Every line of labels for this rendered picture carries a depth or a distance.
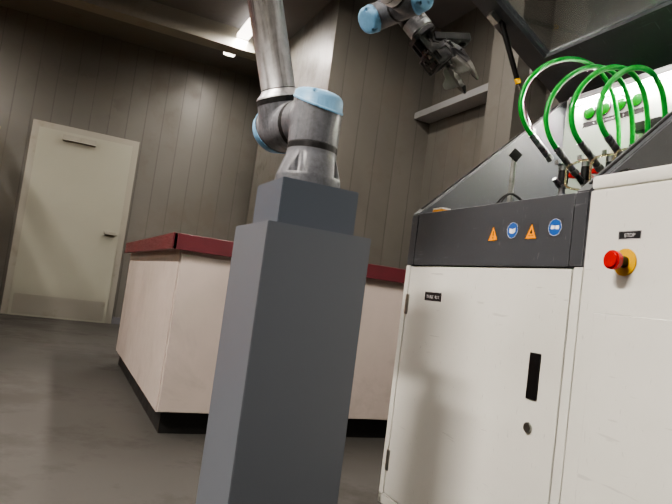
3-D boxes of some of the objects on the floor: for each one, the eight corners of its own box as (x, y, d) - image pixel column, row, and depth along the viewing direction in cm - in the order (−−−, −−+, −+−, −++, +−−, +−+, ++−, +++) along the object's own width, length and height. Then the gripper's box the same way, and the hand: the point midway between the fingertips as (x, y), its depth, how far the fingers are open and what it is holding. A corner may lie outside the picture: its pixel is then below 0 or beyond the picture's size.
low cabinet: (554, 445, 330) (569, 296, 336) (142, 438, 236) (174, 232, 242) (385, 381, 500) (397, 283, 507) (107, 363, 407) (126, 243, 413)
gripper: (402, 53, 174) (446, 108, 173) (418, 24, 162) (466, 84, 160) (422, 40, 177) (466, 95, 176) (440, 11, 165) (488, 70, 163)
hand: (470, 82), depth 169 cm, fingers open, 7 cm apart
